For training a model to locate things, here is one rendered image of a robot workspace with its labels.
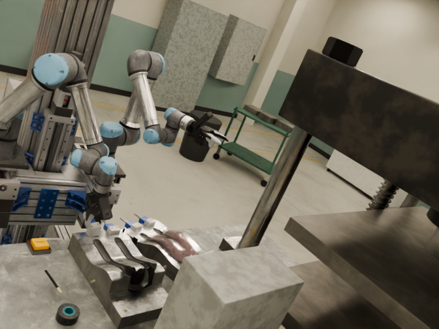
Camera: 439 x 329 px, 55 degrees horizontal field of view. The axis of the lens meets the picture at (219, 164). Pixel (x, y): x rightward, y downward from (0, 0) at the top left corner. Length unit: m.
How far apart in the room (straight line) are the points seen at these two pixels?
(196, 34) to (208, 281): 6.80
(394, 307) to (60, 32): 1.80
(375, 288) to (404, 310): 0.08
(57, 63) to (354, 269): 1.28
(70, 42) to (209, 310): 1.59
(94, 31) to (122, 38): 5.33
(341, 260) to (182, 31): 6.49
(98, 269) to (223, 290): 0.95
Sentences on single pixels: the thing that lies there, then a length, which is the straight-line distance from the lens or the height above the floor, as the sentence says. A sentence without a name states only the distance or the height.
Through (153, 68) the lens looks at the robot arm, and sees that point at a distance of 2.25.
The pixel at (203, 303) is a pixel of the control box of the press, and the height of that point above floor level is 1.42.
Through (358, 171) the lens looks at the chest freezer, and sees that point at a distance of 8.27.
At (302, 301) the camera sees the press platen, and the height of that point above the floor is 1.29.
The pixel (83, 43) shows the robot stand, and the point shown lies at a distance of 2.25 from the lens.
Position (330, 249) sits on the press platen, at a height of 1.54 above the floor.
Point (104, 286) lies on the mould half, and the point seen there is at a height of 0.87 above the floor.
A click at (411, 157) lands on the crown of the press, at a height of 1.88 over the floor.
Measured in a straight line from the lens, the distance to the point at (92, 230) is 2.00.
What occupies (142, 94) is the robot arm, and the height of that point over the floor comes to 1.50.
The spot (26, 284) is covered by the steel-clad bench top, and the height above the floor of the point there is 0.80.
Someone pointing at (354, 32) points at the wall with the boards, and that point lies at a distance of 9.96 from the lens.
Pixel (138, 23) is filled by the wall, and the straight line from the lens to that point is 7.63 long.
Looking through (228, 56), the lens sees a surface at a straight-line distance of 8.43.
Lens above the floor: 2.01
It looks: 19 degrees down
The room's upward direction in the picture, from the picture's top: 23 degrees clockwise
